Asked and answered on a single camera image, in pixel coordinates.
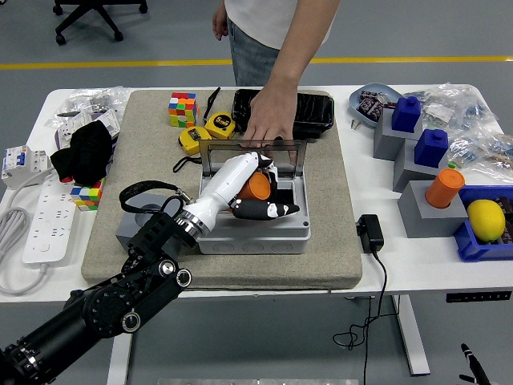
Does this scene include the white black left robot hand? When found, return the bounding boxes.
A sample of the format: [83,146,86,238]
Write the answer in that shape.
[184,151,301,237]

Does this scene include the person's right hand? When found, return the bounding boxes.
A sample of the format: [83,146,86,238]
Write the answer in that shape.
[212,2,230,41]

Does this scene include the person's left hand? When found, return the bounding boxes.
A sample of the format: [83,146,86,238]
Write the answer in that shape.
[240,83,300,149]

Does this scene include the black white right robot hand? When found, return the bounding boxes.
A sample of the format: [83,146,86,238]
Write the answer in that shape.
[458,342,492,385]

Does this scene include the orange cylinder battery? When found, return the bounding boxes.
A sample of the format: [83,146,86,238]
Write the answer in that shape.
[425,168,466,209]
[236,171,272,201]

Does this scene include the grey junction box clear lid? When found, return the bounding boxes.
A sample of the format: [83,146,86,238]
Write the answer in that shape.
[194,139,312,256]

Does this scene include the person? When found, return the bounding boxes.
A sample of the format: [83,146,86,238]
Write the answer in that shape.
[223,0,333,87]

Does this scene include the black cracked tray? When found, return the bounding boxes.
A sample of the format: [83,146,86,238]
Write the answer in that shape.
[231,88,336,141]

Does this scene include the yellow tape measure black label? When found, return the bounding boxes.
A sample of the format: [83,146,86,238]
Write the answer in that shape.
[204,111,236,141]

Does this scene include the black table control panel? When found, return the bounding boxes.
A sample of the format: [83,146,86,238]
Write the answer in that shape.
[446,291,513,304]

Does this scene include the colourful puzzle cube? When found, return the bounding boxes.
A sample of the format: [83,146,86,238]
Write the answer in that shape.
[70,177,107,212]
[168,91,200,128]

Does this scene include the grey-brown mat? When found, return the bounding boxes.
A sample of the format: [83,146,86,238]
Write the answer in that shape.
[81,88,364,293]

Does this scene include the pale blue dish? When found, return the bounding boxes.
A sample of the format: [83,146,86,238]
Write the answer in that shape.
[348,83,404,129]

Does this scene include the white table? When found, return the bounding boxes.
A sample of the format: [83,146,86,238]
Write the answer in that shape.
[0,83,513,385]

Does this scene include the grey block with round hole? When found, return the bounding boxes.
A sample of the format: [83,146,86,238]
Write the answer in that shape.
[397,180,470,239]
[115,194,185,252]

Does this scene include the blue plastic bin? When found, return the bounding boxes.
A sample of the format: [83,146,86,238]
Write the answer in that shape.
[453,184,513,263]

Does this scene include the black office chair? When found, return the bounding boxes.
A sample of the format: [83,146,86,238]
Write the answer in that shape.
[52,0,148,46]

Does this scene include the blue block with knob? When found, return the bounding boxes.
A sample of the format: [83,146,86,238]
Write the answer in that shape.
[414,128,449,168]
[391,95,422,133]

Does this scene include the yellow lemon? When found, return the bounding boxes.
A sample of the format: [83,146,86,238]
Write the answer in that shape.
[467,199,507,243]

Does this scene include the black cloth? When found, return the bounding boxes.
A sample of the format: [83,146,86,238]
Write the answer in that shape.
[50,120,114,186]

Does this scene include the clear bag of parts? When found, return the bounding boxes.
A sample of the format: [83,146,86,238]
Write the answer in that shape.
[44,86,131,129]
[445,127,513,184]
[420,83,502,136]

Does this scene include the dark parts in bin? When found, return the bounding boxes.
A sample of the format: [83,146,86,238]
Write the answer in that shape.
[491,195,513,245]

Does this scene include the white socket purple edge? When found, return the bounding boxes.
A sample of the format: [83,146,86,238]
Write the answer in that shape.
[53,120,81,150]

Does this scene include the white power strip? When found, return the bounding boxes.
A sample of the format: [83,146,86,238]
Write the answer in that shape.
[22,172,81,265]

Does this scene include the white circuit breaker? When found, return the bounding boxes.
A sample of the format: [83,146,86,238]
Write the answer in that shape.
[1,144,53,189]

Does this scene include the yellow tape measure black strap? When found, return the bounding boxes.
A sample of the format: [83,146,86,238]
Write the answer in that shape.
[172,125,214,173]

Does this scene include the thin black strap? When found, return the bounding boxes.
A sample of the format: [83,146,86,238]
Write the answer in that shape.
[202,86,222,124]

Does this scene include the white wall socket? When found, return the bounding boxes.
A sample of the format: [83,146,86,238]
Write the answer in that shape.
[92,110,121,138]

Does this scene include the black power adapter with cord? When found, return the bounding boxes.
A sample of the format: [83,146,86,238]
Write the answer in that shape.
[333,213,398,385]

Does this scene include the white power cable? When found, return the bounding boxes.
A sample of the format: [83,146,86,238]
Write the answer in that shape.
[0,167,55,297]

